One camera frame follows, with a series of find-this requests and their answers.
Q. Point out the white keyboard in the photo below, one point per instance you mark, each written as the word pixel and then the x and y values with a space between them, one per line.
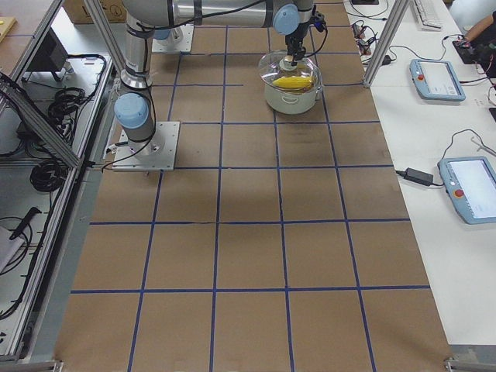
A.
pixel 426 15

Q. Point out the near blue teach pendant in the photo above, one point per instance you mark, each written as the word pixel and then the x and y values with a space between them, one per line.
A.
pixel 470 185

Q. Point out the far blue teach pendant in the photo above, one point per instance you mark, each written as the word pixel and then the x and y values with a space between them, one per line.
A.
pixel 436 80

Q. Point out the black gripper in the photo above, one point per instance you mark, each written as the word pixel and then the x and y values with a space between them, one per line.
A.
pixel 293 41

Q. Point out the pale green steel pot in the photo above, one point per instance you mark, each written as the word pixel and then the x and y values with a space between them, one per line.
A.
pixel 291 103

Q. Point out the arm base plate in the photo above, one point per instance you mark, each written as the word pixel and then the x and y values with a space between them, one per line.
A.
pixel 159 154
pixel 177 40

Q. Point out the yellow corn cob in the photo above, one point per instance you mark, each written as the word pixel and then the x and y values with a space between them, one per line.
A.
pixel 293 83

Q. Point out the black power adapter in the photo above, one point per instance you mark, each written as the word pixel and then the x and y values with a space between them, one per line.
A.
pixel 418 177

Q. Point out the aluminium frame post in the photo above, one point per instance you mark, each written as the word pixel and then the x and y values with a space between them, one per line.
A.
pixel 387 35

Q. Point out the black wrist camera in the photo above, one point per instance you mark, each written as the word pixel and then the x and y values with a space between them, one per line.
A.
pixel 318 21

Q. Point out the blue teach pendant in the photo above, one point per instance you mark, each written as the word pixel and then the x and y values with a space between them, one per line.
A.
pixel 436 80
pixel 470 185

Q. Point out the glass pot lid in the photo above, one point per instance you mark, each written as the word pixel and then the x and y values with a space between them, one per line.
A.
pixel 274 65

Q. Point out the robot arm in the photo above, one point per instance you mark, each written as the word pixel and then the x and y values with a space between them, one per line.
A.
pixel 226 70

